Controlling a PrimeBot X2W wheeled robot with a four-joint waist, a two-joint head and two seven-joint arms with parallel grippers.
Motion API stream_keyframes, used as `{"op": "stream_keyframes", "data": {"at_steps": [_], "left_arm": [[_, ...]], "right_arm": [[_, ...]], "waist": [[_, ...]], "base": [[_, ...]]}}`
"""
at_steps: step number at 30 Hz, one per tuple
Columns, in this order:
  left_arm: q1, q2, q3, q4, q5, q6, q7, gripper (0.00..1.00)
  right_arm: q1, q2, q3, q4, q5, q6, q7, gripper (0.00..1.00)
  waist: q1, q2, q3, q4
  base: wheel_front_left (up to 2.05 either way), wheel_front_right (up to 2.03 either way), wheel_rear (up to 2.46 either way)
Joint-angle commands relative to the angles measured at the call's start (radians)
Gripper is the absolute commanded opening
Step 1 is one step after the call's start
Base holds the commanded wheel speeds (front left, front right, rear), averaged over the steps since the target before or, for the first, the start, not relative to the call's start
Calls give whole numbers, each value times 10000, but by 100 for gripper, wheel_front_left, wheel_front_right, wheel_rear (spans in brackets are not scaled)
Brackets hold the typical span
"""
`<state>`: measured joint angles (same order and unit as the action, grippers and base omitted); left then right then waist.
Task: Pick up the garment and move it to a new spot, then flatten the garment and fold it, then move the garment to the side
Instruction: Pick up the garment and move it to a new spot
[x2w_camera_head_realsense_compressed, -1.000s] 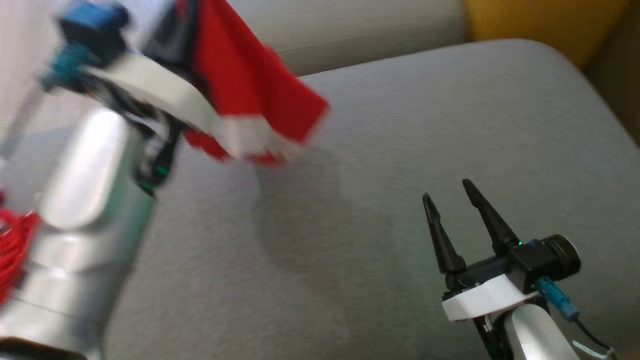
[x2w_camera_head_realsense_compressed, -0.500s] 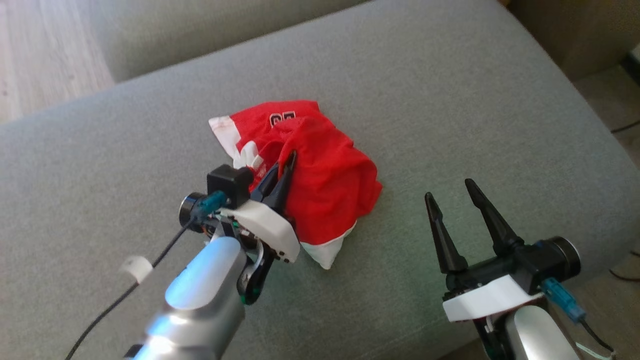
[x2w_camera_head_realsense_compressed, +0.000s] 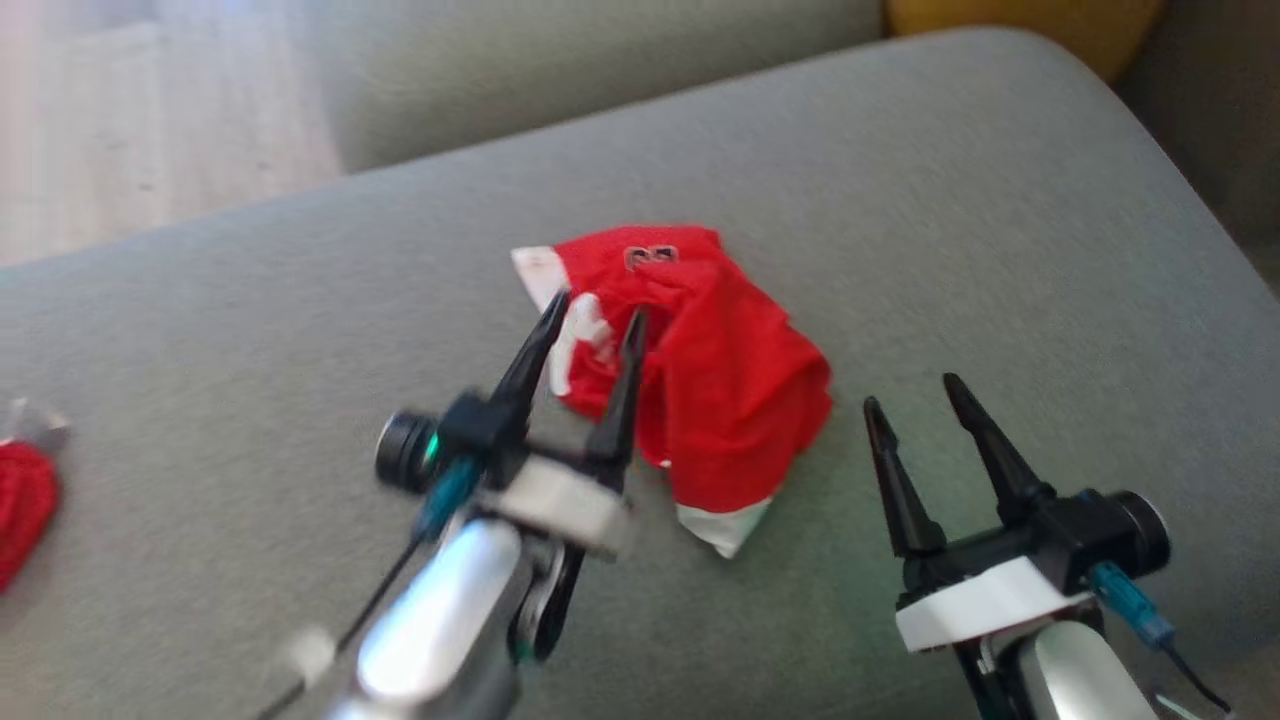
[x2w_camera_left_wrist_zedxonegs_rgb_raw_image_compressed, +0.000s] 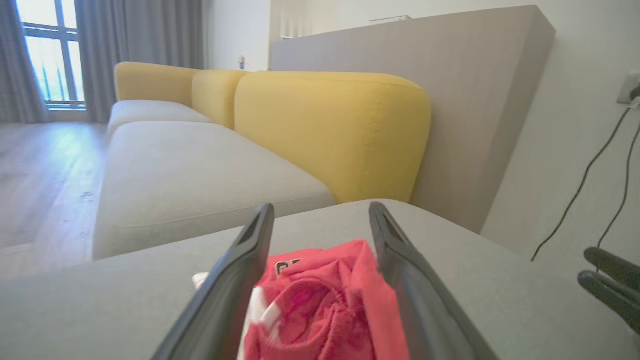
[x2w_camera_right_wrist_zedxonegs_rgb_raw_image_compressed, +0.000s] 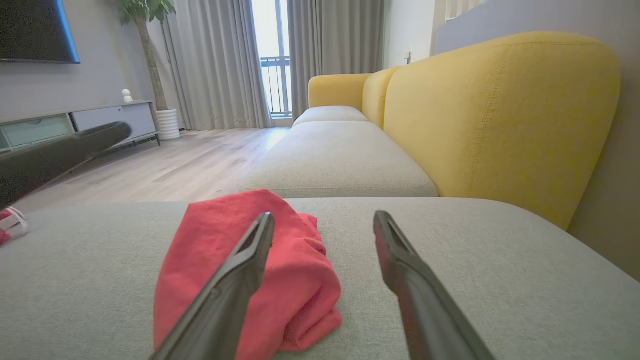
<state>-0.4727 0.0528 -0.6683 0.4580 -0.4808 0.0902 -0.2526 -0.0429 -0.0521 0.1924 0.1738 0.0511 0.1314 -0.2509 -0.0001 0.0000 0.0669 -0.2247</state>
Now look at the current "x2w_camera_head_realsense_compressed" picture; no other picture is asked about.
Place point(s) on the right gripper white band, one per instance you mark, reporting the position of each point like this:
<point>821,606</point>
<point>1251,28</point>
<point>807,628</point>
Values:
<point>990,600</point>

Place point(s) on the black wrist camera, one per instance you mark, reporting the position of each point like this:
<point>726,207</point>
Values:
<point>400,452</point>
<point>1135,535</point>

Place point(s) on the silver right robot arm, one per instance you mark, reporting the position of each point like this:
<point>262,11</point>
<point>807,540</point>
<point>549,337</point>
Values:
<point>1070,670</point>

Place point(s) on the yellow cushion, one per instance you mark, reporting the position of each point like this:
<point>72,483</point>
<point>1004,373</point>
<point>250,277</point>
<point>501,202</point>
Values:
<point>1030,25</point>

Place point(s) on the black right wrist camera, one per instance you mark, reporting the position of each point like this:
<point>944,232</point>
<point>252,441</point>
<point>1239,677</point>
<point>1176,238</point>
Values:
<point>1135,535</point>

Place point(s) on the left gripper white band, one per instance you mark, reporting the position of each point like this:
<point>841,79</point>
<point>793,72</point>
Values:
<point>560,505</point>

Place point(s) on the red lettered basketball jersey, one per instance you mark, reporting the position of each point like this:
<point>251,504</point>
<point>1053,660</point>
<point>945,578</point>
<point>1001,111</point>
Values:
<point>740,400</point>

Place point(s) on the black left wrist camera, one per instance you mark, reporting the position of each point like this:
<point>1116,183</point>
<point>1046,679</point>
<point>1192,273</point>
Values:
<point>400,452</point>

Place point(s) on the crumpled red garment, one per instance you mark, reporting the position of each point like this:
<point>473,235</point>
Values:
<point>25,500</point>

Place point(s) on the light grey sofa section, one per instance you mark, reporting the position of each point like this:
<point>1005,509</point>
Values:
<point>600,60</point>

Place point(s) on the grey fabric sofa seat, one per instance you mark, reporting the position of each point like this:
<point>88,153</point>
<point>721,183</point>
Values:
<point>300,300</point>

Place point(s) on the dark grey sofa cushion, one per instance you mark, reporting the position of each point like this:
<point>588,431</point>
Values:
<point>1220,120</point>

